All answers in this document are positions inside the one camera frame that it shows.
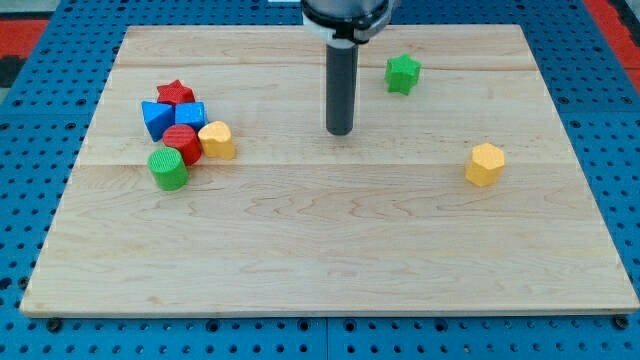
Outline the red cylinder block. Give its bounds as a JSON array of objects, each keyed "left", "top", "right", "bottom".
[{"left": 162, "top": 124, "right": 202, "bottom": 166}]

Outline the red star block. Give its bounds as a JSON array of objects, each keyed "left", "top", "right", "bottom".
[{"left": 157, "top": 80, "right": 195, "bottom": 106}]

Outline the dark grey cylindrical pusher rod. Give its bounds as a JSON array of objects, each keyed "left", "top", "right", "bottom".
[{"left": 325, "top": 46, "right": 358, "bottom": 136}]

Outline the green star block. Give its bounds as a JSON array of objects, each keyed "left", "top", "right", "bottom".
[{"left": 384, "top": 54, "right": 422, "bottom": 95}]

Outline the blue cube block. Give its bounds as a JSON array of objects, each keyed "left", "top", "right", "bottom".
[{"left": 175, "top": 102, "right": 208, "bottom": 131}]

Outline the yellow heart block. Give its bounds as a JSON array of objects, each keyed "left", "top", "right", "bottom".
[{"left": 198, "top": 121, "right": 236, "bottom": 160}]

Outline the yellow hexagon block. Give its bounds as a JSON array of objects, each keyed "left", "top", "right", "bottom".
[{"left": 465, "top": 143, "right": 505, "bottom": 187}]

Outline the light wooden board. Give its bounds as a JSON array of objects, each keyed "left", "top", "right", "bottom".
[{"left": 21, "top": 25, "right": 639, "bottom": 318}]

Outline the green cylinder block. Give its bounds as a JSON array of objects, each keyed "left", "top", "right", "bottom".
[{"left": 147, "top": 147, "right": 189, "bottom": 191}]

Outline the blue triangle block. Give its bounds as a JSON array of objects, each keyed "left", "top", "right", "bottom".
[{"left": 141, "top": 101, "right": 175, "bottom": 142}]

